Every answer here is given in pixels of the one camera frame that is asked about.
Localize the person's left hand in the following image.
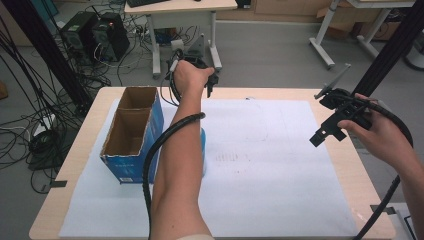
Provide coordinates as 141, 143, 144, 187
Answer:
172, 60, 216, 100

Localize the tangle of black floor cables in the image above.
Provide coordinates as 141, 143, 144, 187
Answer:
0, 16, 113, 196

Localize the white power strip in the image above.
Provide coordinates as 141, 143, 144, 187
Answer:
32, 113, 57, 138

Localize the black computer tower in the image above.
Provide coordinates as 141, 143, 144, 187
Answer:
91, 12, 131, 63
60, 11, 98, 64

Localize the black metal post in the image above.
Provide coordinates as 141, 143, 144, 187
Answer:
0, 0, 94, 115
351, 0, 424, 98

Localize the thin black cable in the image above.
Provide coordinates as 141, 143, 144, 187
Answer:
159, 68, 184, 108

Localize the white-legged desk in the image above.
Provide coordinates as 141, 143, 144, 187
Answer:
308, 0, 417, 71

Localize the blue and white object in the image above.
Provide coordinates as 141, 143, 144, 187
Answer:
199, 127, 208, 177

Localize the blue power strip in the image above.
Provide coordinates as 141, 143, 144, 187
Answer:
153, 27, 188, 47

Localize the person's right hand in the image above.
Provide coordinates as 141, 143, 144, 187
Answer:
337, 93, 418, 173

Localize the white table mat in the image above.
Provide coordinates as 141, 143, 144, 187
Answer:
58, 97, 360, 238

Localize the blue cardboard box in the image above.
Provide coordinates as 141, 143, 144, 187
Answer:
99, 86, 165, 185

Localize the black keyboard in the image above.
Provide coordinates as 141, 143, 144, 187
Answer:
125, 0, 172, 9

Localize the brown cardboard box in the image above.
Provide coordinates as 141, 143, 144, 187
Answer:
315, 5, 403, 42

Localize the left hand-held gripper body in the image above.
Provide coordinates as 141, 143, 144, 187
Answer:
166, 33, 216, 76

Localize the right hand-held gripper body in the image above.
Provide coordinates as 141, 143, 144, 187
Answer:
314, 63, 374, 134

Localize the light wooden desk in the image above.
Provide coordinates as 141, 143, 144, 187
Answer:
123, 0, 239, 80

